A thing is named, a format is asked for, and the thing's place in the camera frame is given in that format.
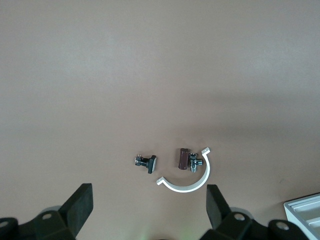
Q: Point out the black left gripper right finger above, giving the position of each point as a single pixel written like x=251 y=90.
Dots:
x=220 y=212

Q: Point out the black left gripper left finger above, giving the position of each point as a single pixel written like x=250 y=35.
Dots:
x=75 y=210

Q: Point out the white drawer cabinet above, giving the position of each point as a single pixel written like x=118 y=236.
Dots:
x=305 y=215

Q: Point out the small dark brown part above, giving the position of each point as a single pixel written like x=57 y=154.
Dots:
x=182 y=160

